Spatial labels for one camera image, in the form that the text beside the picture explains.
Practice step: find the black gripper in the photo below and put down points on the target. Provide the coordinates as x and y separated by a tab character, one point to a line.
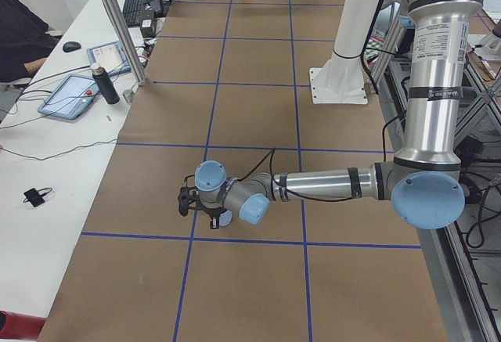
210	211

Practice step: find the light blue plastic cup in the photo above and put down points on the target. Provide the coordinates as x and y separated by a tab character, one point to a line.
225	218

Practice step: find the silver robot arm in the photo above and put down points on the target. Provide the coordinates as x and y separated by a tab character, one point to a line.
421	181

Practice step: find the small black dongle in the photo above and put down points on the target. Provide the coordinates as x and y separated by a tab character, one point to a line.
33	197

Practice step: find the black water bottle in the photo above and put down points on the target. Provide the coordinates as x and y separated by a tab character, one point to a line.
104	83

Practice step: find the near blue teach pendant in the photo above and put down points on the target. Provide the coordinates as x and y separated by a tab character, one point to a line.
73	96

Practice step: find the blue teach pendant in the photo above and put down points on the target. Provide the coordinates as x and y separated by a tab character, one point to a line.
110	56
73	96

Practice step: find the far blue teach pendant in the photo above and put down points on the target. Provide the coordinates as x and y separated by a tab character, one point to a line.
110	56

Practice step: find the black power adapter box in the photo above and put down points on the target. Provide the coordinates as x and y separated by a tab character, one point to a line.
148	27

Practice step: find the black computer mouse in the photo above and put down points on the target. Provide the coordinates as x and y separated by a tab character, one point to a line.
71	46

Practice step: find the black keyboard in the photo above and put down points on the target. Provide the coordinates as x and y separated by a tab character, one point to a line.
132	12

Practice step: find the seated person in black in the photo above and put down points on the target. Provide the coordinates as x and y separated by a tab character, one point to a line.
25	41

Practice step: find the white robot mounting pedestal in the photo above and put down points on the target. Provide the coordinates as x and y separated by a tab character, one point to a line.
340	80

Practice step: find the aluminium frame post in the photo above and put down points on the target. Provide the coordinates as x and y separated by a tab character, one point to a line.
116	18

